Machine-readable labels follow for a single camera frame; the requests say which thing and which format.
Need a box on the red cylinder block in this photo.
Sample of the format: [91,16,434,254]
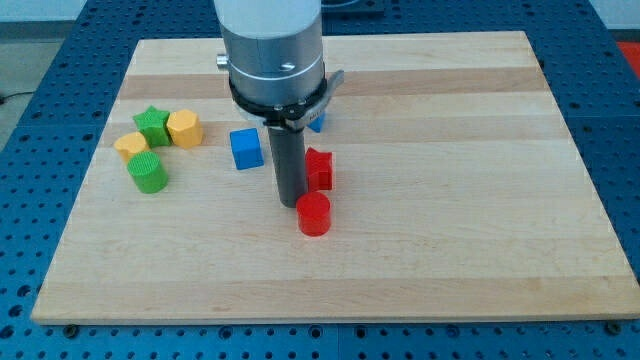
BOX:
[296,191,331,237]

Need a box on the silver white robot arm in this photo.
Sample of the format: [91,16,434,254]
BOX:
[214,0,344,132]

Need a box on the blue block behind arm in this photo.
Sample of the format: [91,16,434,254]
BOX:
[307,112,326,133]

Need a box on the red star block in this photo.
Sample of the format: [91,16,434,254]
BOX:
[305,147,334,192]

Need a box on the green star block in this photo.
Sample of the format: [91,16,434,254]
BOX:
[133,106,171,148]

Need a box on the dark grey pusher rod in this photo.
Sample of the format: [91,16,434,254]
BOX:
[268,128,308,208]

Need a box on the blue cube block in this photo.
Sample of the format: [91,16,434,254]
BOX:
[230,128,264,170]

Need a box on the wooden board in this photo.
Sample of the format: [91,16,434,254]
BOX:
[32,31,639,325]

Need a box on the yellow hexagon block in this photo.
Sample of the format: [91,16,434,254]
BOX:
[167,109,204,149]

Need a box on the green cylinder block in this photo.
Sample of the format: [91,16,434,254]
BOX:
[127,151,168,194]

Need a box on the yellow heart block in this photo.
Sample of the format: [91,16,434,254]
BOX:
[113,132,150,164]

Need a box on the black cable on floor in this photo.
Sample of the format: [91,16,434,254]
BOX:
[0,90,34,106]

